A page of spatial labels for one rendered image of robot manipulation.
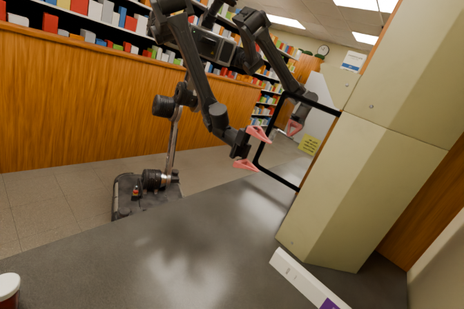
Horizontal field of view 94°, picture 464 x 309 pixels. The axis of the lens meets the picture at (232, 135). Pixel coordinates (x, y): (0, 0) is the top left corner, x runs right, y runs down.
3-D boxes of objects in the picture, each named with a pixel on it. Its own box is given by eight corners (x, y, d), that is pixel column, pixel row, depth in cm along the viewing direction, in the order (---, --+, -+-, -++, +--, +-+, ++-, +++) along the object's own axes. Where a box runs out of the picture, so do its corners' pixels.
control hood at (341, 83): (361, 114, 84) (375, 89, 81) (342, 110, 59) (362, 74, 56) (333, 103, 91) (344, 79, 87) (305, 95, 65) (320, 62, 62)
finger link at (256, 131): (268, 137, 60) (242, 123, 65) (258, 159, 62) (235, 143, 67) (279, 136, 65) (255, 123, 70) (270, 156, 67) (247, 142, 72)
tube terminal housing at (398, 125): (364, 248, 86) (507, 52, 62) (346, 301, 61) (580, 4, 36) (307, 208, 99) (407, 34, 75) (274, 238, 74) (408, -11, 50)
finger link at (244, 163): (258, 158, 62) (235, 143, 67) (249, 179, 64) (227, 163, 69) (270, 156, 67) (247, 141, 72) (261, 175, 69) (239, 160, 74)
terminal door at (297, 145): (308, 198, 97) (354, 116, 85) (250, 165, 109) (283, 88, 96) (308, 198, 98) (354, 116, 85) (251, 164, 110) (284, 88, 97)
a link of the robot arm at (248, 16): (244, -5, 88) (226, 12, 87) (268, 12, 83) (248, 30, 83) (255, 58, 130) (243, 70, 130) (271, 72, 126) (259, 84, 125)
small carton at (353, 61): (356, 77, 67) (366, 58, 66) (355, 76, 63) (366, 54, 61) (340, 72, 70) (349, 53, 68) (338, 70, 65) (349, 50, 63)
